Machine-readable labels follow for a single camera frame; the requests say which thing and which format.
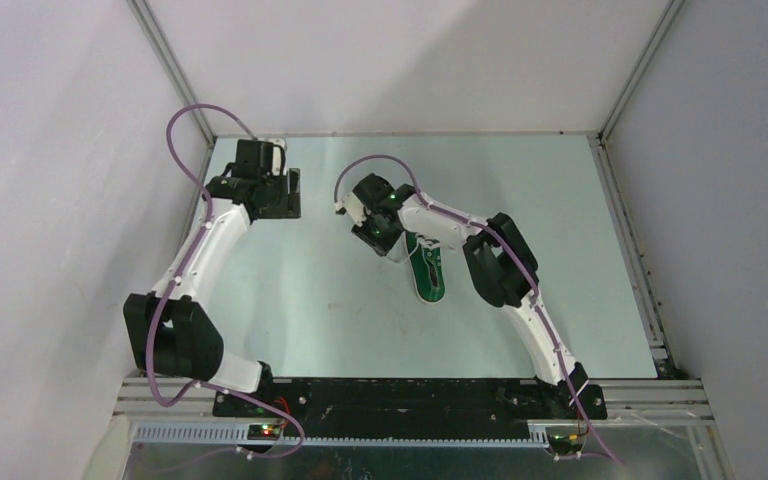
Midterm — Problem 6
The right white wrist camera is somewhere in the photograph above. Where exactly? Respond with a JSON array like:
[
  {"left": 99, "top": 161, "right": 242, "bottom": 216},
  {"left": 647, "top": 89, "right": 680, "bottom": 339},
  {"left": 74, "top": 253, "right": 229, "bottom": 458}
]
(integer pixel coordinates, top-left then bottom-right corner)
[{"left": 335, "top": 193, "right": 367, "bottom": 226}]

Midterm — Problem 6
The green canvas sneaker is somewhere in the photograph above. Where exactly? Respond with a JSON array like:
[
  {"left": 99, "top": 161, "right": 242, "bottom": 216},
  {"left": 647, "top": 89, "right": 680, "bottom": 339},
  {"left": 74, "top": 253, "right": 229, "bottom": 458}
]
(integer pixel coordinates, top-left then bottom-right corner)
[{"left": 407, "top": 248, "right": 446, "bottom": 305}]

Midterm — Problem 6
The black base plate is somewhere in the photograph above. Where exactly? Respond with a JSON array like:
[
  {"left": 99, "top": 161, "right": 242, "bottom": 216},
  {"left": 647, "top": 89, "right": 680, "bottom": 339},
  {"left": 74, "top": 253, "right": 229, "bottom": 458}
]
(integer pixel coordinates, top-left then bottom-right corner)
[{"left": 214, "top": 377, "right": 608, "bottom": 441}]

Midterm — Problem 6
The left controller board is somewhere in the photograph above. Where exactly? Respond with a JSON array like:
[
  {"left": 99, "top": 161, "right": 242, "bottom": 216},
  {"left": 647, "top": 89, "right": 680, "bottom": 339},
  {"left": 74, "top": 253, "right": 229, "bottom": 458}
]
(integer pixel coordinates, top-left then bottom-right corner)
[{"left": 246, "top": 423, "right": 283, "bottom": 442}]

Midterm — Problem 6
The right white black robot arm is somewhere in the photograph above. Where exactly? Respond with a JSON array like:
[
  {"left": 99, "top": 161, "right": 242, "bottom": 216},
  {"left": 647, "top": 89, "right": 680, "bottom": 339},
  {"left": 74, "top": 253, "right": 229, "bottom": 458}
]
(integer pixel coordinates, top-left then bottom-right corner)
[{"left": 334, "top": 174, "right": 594, "bottom": 418}]

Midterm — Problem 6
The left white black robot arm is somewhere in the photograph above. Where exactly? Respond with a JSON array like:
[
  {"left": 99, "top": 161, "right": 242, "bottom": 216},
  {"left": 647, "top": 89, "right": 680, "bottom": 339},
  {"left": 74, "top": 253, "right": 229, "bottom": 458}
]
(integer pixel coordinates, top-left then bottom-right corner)
[{"left": 123, "top": 138, "right": 301, "bottom": 417}]

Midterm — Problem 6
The right controller board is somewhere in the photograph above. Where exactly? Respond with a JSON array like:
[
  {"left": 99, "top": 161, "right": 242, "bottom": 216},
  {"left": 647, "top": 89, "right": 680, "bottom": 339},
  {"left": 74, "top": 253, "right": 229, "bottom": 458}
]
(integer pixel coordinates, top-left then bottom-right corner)
[{"left": 547, "top": 434, "right": 587, "bottom": 457}]

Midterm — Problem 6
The controller board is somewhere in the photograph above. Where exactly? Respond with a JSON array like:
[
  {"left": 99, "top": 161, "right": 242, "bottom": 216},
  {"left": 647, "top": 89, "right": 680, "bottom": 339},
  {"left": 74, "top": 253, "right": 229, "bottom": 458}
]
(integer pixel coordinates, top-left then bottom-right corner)
[
  {"left": 246, "top": 423, "right": 283, "bottom": 442},
  {"left": 547, "top": 434, "right": 587, "bottom": 457}
]

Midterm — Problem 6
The grey slotted cable duct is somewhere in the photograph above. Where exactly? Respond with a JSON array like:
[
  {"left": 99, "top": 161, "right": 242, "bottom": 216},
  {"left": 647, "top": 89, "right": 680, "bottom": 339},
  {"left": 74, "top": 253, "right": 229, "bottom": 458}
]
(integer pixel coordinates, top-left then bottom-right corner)
[{"left": 133, "top": 422, "right": 549, "bottom": 449}]

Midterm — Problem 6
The white shoelace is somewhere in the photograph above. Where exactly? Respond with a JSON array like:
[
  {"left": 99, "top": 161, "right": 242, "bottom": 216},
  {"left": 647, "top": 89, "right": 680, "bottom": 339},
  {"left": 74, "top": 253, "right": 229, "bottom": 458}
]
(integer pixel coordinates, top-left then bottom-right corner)
[{"left": 384, "top": 232, "right": 443, "bottom": 265}]

